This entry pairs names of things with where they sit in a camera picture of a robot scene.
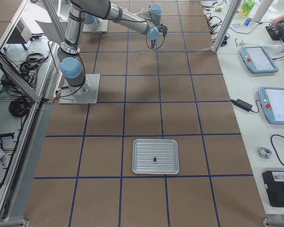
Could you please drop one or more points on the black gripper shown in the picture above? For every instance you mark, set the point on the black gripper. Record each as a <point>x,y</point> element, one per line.
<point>153,44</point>

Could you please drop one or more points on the ribbed silver metal tray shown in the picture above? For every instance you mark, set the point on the ribbed silver metal tray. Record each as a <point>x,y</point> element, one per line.
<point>166,152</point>

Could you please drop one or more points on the green drink bottle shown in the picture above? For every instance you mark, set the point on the green drink bottle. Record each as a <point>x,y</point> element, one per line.
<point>246,8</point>

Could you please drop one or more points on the blue teach pendant far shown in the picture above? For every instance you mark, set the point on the blue teach pendant far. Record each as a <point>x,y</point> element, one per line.
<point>258,60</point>

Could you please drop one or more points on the blue teach pendant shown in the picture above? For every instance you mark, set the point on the blue teach pendant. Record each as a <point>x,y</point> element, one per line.
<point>272,102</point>
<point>258,60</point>

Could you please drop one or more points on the white paper roll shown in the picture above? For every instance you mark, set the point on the white paper roll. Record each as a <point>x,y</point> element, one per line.
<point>262,9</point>

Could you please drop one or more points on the black power adapter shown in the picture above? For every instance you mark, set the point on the black power adapter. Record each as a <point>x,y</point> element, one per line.
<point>242,104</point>

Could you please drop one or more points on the blue teach pendant near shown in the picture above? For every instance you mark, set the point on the blue teach pendant near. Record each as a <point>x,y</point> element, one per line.
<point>272,102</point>

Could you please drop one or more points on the grey electronics box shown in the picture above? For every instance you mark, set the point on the grey electronics box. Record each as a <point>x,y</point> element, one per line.
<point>21,34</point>

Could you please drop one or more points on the grey crumpled object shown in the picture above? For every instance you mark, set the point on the grey crumpled object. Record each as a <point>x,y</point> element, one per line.
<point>264,152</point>

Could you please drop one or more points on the black box on table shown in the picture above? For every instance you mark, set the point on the black box on table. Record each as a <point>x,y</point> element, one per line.
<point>274,184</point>

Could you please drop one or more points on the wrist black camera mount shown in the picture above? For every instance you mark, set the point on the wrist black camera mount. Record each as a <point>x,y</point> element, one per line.
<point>153,44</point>

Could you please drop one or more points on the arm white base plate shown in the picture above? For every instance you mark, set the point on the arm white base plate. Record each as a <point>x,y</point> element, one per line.
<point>88,93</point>
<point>96,29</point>

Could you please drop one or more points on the aluminium frame post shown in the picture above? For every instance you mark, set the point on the aluminium frame post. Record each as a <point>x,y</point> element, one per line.
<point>225,25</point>

